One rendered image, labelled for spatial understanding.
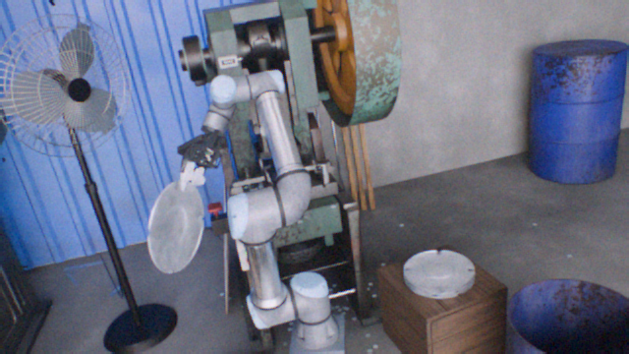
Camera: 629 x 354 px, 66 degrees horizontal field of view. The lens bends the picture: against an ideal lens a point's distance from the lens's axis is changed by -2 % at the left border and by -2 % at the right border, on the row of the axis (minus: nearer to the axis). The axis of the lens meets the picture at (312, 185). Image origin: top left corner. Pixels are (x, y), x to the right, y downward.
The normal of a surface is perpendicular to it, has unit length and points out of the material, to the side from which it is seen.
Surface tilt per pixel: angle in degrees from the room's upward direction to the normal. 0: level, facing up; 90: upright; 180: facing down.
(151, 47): 90
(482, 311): 90
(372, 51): 95
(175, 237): 56
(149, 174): 90
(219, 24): 45
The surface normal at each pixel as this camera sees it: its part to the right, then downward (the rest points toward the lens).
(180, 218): -0.65, -0.19
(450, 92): 0.24, 0.37
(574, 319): -0.48, 0.38
